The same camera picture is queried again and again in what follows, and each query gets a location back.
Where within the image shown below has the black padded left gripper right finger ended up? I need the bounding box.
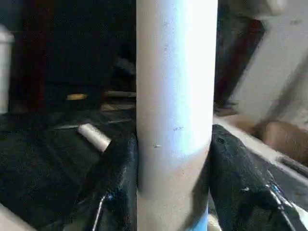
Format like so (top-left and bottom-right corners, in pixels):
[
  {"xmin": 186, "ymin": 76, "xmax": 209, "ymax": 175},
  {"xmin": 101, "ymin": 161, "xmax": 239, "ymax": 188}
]
[{"xmin": 207, "ymin": 124, "xmax": 304, "ymax": 231}]

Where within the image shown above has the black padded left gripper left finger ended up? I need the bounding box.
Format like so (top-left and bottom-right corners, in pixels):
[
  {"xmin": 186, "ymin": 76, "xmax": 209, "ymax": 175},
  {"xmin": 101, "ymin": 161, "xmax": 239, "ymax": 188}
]
[{"xmin": 71, "ymin": 134, "xmax": 140, "ymax": 231}]

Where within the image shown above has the white plastic table leg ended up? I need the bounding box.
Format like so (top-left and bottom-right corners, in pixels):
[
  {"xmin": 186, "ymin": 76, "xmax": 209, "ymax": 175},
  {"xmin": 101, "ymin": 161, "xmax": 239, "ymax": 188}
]
[
  {"xmin": 76, "ymin": 123, "xmax": 112, "ymax": 153},
  {"xmin": 135, "ymin": 0, "xmax": 219, "ymax": 231}
]

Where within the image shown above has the small tan label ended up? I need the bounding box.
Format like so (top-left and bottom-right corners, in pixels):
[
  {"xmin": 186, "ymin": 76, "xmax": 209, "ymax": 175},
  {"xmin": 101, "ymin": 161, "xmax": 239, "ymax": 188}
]
[{"xmin": 66, "ymin": 93, "xmax": 88, "ymax": 101}]

